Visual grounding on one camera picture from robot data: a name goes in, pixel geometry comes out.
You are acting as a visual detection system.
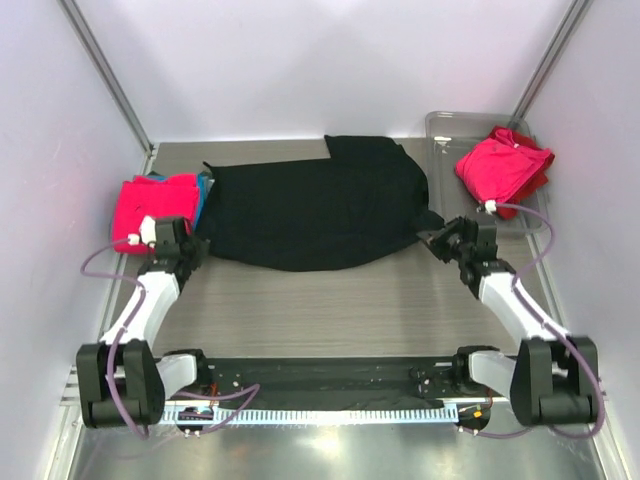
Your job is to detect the black t shirt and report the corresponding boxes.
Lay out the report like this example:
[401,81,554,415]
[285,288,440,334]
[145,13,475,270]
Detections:
[196,136,444,272]

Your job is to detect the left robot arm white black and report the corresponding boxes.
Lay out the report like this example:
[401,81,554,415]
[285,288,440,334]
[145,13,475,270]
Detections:
[75,216,213,437]

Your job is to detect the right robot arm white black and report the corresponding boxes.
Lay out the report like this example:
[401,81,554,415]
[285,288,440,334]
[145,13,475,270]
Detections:
[419,214,605,432]

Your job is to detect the red t shirt in bin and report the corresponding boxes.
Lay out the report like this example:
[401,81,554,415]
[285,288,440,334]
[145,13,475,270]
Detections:
[489,126,555,205]

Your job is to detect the folded pink t shirt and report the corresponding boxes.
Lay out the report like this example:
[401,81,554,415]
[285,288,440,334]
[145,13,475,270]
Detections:
[111,173,199,255]

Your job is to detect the pink t shirt in bin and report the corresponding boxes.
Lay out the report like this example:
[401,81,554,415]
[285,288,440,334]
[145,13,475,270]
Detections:
[455,136,555,203]

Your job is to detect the clear plastic bin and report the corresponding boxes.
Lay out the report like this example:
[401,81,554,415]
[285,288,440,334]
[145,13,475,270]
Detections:
[425,112,547,234]

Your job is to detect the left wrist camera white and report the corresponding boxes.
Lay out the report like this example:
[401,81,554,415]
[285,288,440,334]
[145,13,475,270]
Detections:
[127,216,157,246]

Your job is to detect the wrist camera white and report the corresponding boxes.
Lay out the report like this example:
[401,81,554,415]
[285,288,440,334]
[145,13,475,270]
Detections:
[127,216,157,246]
[477,200,498,215]

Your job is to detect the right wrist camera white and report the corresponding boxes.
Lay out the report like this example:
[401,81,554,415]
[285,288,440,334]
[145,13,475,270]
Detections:
[477,200,498,215]

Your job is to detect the slotted cable duct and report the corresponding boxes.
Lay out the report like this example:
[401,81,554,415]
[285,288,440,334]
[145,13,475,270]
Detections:
[159,407,459,426]

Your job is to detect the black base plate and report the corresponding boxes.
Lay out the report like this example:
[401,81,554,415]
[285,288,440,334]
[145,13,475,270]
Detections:
[171,356,504,411]

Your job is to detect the aluminium rail front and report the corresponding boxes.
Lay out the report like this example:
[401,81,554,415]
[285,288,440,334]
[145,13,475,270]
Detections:
[60,365,80,406]

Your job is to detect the left aluminium frame post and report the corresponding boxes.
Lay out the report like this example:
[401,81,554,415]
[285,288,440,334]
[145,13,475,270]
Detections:
[57,0,153,156]

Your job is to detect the aluminium frame post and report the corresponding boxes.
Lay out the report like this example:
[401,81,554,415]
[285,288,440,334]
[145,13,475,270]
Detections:
[511,0,593,121]
[57,0,153,156]

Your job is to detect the right aluminium frame post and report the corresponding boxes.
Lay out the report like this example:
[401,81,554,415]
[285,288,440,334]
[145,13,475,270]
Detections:
[511,0,593,121]

